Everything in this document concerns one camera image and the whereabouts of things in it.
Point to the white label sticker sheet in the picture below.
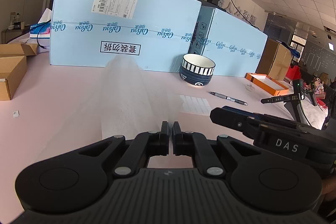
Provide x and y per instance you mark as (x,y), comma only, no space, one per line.
(195,105)

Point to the open brown cardboard box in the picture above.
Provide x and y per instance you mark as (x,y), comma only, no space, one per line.
(13,67)

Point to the brown cardboard carton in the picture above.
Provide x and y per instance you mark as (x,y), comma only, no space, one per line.
(275,60)

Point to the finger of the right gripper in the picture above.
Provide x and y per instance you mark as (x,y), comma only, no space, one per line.
(227,119)
(241,113)

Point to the large light blue box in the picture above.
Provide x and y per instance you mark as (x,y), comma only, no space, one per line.
(154,33)

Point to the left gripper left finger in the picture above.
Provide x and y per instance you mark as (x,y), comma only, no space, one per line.
(138,151)

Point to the grey black pen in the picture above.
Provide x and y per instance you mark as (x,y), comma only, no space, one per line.
(222,96)

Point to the striped blue ceramic bowl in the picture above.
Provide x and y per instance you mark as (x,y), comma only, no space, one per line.
(196,69)

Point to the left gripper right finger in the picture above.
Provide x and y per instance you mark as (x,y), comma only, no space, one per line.
(199,149)

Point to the small white paper tag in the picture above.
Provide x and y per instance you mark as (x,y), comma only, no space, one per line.
(16,114)

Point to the orange flat box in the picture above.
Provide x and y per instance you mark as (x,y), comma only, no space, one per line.
(266,83)

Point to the blue tissue box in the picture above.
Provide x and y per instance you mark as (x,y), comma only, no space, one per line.
(42,29)

